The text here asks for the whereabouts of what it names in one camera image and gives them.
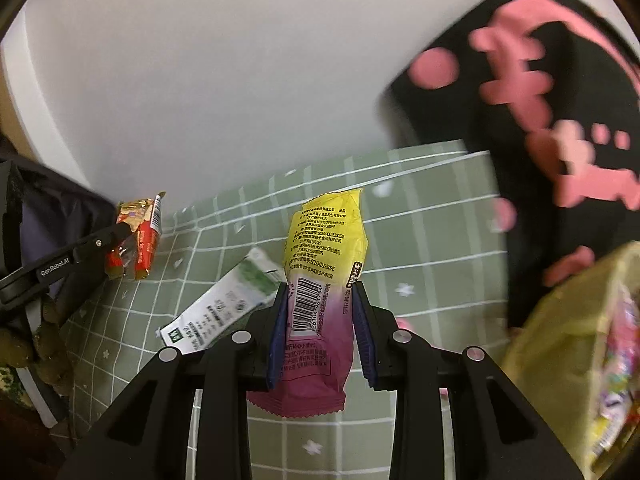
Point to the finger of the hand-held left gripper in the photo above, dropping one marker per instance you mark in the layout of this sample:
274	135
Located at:
65	260

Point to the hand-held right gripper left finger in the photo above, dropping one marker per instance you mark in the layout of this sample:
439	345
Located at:
277	335

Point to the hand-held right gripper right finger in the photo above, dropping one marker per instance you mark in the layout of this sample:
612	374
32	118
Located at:
365	340

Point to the red gold snack wrapper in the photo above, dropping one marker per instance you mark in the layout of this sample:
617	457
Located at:
142	240

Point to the yellow and pink snack packet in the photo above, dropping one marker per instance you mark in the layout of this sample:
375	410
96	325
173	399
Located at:
320	260

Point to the yellow-green plastic bag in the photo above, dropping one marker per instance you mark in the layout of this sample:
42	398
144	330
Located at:
560	350

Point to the pink cartoon snack packet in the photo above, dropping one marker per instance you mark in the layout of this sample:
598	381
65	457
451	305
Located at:
615	385

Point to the black bag with pink print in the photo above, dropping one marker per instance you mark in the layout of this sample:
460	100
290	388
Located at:
525	125

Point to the person's left hand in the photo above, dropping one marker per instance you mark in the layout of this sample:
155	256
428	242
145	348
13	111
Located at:
50	355

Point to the white green packet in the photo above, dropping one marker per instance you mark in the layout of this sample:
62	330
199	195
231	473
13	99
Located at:
220	305

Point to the green checked table mat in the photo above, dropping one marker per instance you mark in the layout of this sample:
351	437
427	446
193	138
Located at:
440	270

